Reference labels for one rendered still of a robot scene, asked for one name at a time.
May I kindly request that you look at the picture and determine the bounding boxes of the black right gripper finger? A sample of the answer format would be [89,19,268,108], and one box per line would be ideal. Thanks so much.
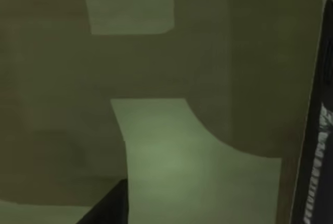
[76,178,130,224]

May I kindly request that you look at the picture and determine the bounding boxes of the black panel with white print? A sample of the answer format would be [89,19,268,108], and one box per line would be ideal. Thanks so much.
[291,0,333,224]

